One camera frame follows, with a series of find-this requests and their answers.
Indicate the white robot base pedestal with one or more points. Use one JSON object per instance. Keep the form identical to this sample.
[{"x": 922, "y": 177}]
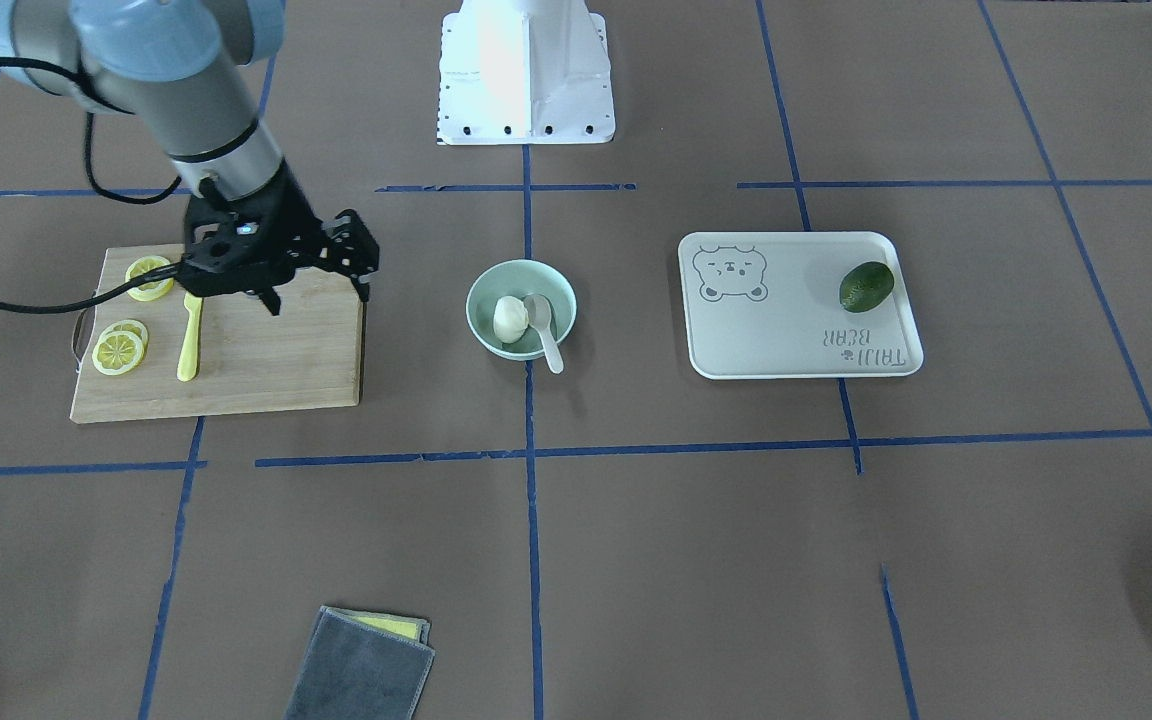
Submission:
[{"x": 524, "y": 73}]

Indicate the mint green bowl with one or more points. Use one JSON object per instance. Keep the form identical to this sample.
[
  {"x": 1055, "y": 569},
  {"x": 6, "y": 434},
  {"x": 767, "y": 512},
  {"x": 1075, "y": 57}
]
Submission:
[{"x": 519, "y": 278}]

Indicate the lemon slice lower front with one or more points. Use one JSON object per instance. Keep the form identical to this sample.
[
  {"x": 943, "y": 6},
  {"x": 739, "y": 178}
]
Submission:
[{"x": 118, "y": 352}]

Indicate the wooden cutting board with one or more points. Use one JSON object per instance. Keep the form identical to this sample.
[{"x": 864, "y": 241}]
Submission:
[{"x": 308, "y": 356}]

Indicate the lemon slice lower back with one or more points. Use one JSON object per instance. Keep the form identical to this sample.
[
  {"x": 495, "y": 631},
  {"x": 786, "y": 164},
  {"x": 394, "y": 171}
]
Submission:
[{"x": 138, "y": 329}]

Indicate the cream bear tray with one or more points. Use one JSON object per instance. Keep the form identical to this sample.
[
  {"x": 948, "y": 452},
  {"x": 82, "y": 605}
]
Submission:
[{"x": 766, "y": 305}]

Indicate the lemon slice top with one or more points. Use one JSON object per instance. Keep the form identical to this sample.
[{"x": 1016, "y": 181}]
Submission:
[{"x": 152, "y": 277}]

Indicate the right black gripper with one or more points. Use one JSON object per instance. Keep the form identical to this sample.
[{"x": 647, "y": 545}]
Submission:
[{"x": 293, "y": 222}]

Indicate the white spoon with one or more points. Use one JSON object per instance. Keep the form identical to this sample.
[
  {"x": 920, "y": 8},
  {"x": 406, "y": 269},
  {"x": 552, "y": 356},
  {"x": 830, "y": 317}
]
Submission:
[{"x": 539, "y": 313}]

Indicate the lemon slice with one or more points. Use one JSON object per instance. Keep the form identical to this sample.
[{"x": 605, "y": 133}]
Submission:
[
  {"x": 138, "y": 329},
  {"x": 152, "y": 277},
  {"x": 118, "y": 352}
]

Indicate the yellow plastic knife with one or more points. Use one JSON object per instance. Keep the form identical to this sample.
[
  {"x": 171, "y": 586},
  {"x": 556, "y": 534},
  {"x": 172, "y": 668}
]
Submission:
[{"x": 189, "y": 355}]

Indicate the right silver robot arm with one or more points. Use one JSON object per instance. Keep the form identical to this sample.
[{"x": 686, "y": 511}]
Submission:
[{"x": 174, "y": 64}]

